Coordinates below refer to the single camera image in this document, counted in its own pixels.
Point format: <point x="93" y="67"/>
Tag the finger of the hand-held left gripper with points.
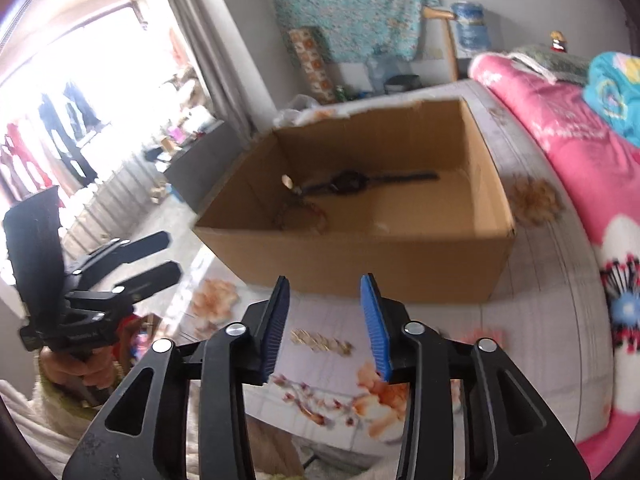
<point x="150" y="242"/>
<point x="160" y="275"/>

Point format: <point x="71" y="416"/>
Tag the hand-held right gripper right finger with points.
<point x="376" y="330"/>

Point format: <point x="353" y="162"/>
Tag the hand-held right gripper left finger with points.
<point x="275" y="330"/>

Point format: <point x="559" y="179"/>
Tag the brown cardboard box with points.
<point x="350" y="265"/>

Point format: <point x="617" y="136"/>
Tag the black smartwatch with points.
<point x="347" y="182"/>

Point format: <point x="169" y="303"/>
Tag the person's left hand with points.
<point x="65" y="372"/>

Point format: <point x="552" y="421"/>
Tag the pair of beige sandals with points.
<point x="159" y="192"/>

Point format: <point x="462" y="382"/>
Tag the metal window railing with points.
<point x="115" y="195"/>

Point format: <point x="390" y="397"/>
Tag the grey cabinet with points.
<point x="200" y="160"/>

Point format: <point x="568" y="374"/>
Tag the row of hanging clothes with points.
<point x="70" y="130"/>

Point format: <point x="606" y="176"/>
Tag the floral plaid tablecloth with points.
<point x="540" y="320"/>

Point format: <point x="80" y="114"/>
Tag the white plastic bag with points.
<point x="290" y="115"/>

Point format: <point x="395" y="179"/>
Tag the grey curtain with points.
<point x="215" y="50"/>

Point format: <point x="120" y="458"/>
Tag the orange checked patterned roll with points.
<point x="312" y="65"/>

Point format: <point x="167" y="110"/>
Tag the black pot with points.
<point x="401" y="84"/>

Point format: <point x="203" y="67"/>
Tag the clear empty water jug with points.
<point x="382" y="75"/>

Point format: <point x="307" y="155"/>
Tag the pink floral blanket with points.
<point x="575" y="160"/>

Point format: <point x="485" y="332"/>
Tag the wooden chair back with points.
<point x="450" y="45"/>

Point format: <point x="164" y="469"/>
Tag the blue water jug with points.
<point x="470" y="30"/>

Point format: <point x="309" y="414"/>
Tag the grey green patterned cushion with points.
<point x="560" y="65"/>

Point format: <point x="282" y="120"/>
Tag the turquoise quilt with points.
<point x="617" y="90"/>

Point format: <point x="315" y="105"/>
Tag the small figurine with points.
<point x="558" y="42"/>

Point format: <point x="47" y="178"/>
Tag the white wall socket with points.
<point x="433" y="52"/>

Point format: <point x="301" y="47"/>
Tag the teal floral wall cloth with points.
<point x="350" y="10"/>

